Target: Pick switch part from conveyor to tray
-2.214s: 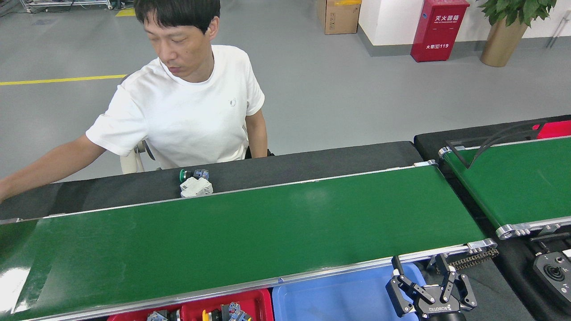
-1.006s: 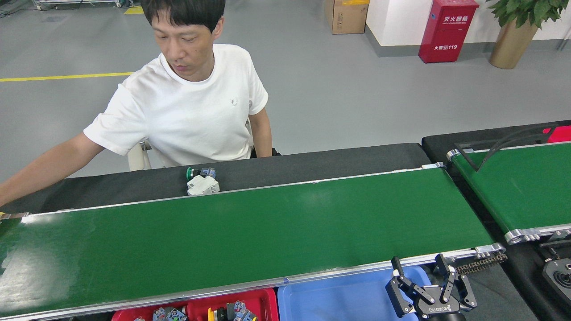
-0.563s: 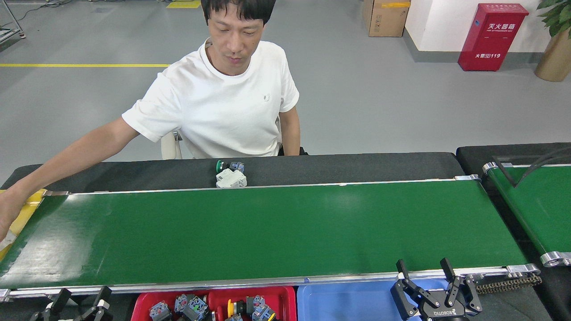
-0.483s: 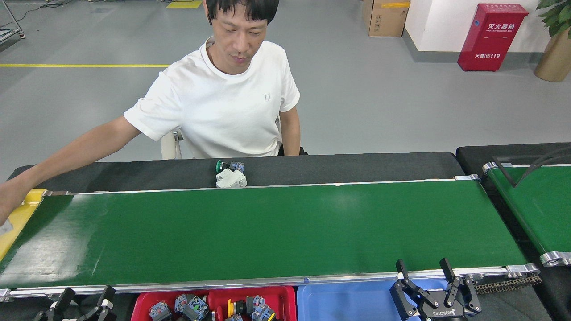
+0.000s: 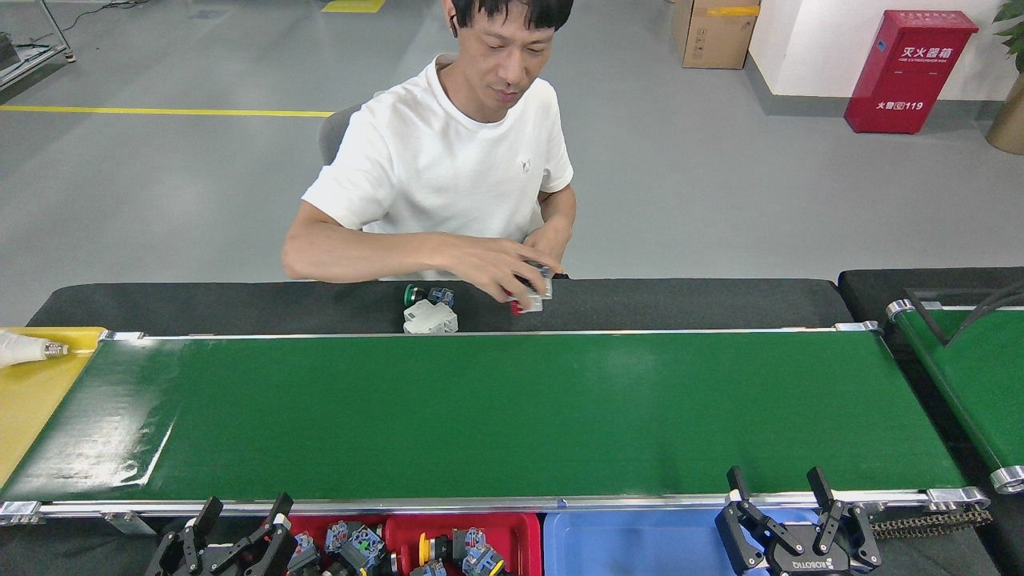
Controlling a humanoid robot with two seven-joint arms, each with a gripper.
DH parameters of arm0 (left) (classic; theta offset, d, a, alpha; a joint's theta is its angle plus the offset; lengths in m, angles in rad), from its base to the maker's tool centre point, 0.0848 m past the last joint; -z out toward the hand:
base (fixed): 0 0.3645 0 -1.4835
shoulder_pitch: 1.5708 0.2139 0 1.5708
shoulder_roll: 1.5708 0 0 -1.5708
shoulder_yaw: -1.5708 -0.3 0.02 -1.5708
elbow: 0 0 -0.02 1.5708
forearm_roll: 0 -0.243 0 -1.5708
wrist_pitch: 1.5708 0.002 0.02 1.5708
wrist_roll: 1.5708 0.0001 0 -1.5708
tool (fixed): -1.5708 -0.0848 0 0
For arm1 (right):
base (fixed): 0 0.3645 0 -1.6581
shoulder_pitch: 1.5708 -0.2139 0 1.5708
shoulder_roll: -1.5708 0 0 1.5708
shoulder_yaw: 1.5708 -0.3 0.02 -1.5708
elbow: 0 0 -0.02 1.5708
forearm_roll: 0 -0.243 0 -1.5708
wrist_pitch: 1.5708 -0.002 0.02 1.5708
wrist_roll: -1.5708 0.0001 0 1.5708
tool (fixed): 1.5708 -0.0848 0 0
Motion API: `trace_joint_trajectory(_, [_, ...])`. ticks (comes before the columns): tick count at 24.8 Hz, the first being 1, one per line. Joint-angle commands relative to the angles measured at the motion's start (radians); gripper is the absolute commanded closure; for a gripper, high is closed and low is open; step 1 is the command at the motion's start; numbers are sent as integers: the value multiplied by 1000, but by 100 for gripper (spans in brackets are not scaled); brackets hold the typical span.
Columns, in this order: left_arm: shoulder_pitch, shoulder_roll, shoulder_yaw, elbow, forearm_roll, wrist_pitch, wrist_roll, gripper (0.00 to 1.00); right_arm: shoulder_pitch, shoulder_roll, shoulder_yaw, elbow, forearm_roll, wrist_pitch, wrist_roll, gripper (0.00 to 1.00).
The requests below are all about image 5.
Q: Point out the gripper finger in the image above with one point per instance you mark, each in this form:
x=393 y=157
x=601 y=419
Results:
x=180 y=548
x=276 y=544

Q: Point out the grey office chair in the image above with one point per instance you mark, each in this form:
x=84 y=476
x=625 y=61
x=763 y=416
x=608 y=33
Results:
x=332 y=136

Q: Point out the metal rack on wheels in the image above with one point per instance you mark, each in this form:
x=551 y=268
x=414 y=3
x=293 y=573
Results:
x=8 y=52

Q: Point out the cardboard box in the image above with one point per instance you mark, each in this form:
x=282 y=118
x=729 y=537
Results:
x=716 y=36

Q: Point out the red fire extinguisher box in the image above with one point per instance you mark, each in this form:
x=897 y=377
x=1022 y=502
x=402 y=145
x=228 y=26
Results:
x=908 y=76

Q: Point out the person's right forearm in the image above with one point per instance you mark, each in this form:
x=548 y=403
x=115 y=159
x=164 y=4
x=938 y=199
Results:
x=368 y=256

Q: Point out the white light bulb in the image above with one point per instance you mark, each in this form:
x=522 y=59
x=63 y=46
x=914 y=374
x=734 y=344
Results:
x=24 y=349

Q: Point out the person's left hand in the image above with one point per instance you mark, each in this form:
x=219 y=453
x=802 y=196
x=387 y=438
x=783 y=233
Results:
x=552 y=240

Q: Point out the person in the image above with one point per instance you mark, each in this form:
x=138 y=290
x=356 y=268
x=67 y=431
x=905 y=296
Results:
x=448 y=160

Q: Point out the red plastic tray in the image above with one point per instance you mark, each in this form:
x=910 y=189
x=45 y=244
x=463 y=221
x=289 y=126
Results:
x=520 y=552

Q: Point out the green side conveyor belt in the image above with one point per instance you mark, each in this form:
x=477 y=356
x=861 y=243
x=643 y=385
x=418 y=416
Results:
x=992 y=400

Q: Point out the green potted plant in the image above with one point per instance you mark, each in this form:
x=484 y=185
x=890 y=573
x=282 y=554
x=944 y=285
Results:
x=1014 y=24

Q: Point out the blue plastic tray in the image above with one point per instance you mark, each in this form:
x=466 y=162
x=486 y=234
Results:
x=632 y=544

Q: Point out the white circuit breaker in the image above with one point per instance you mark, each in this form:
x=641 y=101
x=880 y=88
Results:
x=534 y=302
x=428 y=318

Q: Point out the yellow plastic tray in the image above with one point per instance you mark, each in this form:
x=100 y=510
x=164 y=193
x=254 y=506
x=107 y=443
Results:
x=32 y=408

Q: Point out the person's right hand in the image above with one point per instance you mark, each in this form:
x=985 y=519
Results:
x=504 y=264

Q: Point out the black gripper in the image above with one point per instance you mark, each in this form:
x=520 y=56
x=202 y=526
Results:
x=812 y=566

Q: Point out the person's left forearm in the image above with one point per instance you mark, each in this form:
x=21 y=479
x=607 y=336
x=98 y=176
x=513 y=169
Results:
x=562 y=212

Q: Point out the tan plant pot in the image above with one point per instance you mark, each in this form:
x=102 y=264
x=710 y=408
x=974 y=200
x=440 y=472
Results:
x=1010 y=120

